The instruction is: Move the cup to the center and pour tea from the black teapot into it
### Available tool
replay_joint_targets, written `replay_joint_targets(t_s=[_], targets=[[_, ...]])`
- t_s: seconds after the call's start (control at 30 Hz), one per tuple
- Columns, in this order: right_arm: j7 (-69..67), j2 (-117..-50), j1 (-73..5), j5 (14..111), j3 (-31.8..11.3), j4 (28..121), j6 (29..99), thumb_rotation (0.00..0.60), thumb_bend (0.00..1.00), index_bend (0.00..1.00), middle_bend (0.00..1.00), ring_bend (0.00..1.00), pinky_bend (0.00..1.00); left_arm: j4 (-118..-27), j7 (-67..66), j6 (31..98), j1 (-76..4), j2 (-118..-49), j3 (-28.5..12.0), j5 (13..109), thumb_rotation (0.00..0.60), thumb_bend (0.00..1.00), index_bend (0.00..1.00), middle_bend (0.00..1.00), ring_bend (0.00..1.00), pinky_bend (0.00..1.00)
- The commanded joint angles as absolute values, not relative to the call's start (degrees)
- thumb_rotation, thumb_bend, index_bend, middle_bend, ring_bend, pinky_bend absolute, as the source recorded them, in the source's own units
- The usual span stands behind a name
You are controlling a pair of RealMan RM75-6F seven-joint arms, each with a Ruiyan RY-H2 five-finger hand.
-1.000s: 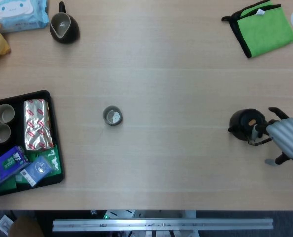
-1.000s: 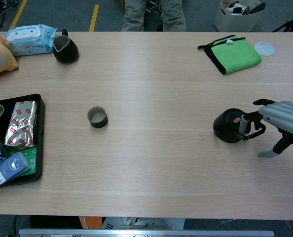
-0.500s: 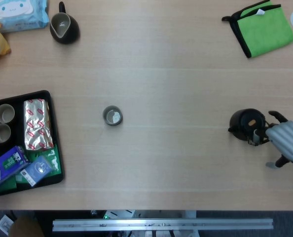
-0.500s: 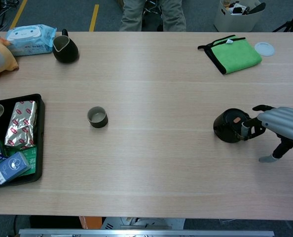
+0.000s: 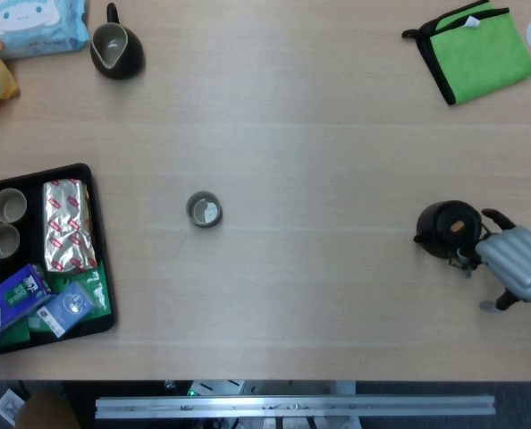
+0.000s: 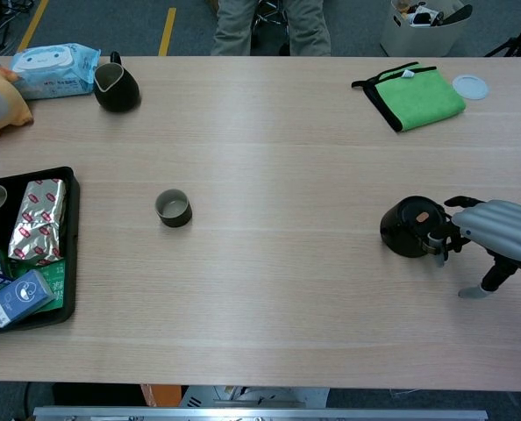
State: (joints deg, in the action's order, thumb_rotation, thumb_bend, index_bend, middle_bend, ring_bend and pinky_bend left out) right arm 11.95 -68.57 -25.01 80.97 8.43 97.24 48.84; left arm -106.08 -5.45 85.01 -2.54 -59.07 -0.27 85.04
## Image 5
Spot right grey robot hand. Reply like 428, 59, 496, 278
453, 207, 531, 313

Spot black teapot with bail handle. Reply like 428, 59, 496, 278
413, 200, 488, 278

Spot small grey tea cup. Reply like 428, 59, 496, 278
185, 190, 224, 229

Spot purple carton box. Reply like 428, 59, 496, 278
0, 263, 55, 348

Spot silver foil tea pack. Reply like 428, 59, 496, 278
42, 177, 99, 273

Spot blue box with white logo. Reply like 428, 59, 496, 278
36, 281, 97, 339

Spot green paper packet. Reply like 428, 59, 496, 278
0, 261, 112, 349

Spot black plastic tray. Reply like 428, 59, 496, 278
0, 163, 119, 360

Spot white square floor plate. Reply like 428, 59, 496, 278
0, 388, 25, 426

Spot brown round seat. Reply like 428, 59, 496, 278
15, 391, 82, 429

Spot green microfiber cloth black trim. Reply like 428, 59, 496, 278
401, 0, 531, 106

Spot blue wet wipes pack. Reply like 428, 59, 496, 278
0, 0, 90, 62

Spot dark pitcher with beige inside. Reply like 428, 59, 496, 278
89, 3, 147, 81

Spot aluminium rail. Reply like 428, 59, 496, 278
94, 393, 497, 421

